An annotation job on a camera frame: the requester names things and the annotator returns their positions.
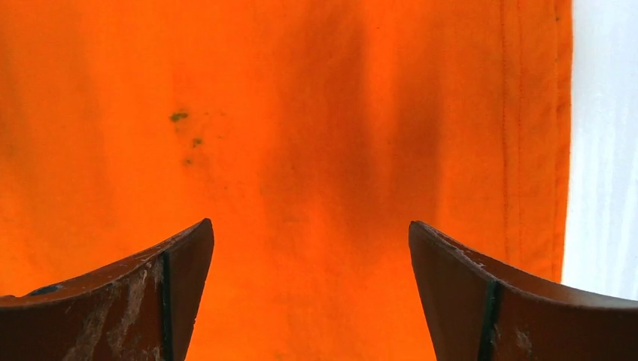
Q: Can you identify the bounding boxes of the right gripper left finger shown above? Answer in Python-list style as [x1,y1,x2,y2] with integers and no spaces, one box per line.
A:
[1,219,214,361]

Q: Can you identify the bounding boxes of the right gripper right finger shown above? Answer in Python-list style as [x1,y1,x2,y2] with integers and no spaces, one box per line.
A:
[409,221,637,360]

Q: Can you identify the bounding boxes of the orange t-shirt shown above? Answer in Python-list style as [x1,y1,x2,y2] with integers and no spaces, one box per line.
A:
[1,1,573,360]

